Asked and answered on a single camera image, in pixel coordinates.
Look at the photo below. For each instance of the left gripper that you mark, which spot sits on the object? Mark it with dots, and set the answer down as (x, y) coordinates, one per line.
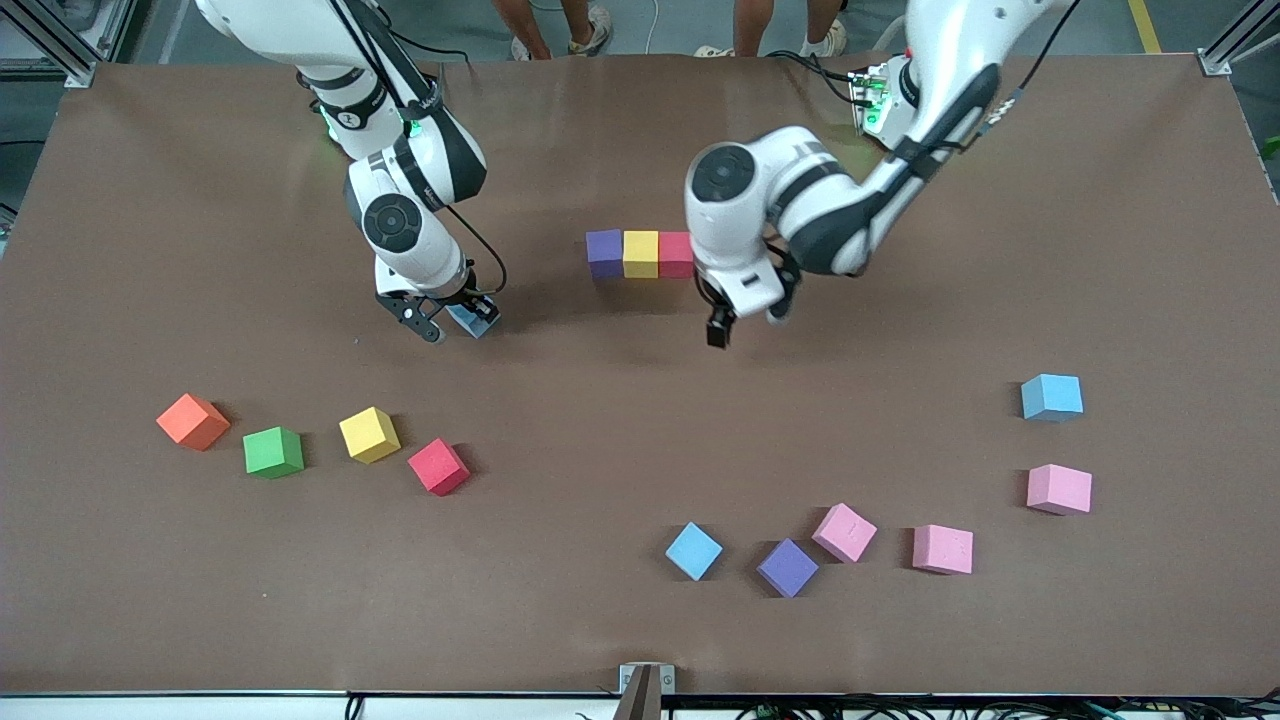
(718, 328)

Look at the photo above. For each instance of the yellow foam block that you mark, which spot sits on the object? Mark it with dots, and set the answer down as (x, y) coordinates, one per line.
(641, 254)
(369, 434)

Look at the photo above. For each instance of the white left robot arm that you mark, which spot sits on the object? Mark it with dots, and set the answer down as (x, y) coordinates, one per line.
(715, 240)

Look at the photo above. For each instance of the green foam block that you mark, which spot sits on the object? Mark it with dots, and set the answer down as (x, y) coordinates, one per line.
(273, 452)

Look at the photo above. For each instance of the brown table cover mat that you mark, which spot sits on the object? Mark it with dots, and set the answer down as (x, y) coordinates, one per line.
(640, 450)

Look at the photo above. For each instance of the blue foam block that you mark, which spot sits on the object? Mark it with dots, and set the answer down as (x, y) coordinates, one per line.
(1052, 397)
(470, 325)
(693, 551)

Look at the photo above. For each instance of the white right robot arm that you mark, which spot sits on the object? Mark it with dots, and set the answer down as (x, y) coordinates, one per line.
(425, 250)

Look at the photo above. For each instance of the person's sandalled foot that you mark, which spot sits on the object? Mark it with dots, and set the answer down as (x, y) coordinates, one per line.
(745, 25)

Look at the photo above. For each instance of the purple foam block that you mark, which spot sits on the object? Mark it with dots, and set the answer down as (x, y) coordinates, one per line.
(604, 252)
(787, 567)

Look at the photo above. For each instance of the person's bare leg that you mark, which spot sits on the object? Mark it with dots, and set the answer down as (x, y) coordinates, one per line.
(825, 25)
(520, 25)
(585, 25)

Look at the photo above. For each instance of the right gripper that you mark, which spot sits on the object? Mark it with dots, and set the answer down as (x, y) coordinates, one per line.
(463, 297)

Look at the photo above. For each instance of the small green item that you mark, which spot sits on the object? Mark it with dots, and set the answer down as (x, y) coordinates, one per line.
(1272, 148)

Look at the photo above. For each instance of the red foam block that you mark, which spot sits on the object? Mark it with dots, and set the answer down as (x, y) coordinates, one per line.
(439, 466)
(676, 254)

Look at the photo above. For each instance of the orange foam block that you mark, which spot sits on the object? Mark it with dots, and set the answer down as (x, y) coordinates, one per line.
(193, 421)

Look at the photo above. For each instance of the aluminium frame post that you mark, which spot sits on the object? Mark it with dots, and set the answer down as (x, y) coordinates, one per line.
(70, 55)
(1225, 55)

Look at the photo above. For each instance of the pink foam block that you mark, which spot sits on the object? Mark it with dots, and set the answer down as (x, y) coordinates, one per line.
(1059, 489)
(942, 549)
(844, 532)

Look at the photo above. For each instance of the metal camera post bracket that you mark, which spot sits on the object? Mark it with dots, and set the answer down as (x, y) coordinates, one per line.
(645, 680)

